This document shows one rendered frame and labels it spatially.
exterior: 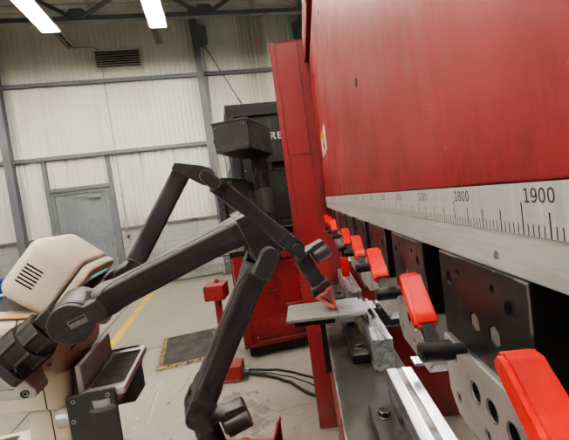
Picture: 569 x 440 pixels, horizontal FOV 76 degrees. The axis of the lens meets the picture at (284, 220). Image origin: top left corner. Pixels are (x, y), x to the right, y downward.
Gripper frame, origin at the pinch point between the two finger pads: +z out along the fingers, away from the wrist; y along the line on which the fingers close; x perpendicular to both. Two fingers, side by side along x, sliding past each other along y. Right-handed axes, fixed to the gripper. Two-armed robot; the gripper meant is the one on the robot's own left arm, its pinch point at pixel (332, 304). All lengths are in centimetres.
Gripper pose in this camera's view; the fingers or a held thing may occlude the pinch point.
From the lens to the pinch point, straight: 132.2
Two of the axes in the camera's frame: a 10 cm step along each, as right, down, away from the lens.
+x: -8.2, 5.7, 0.7
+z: 5.7, 8.2, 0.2
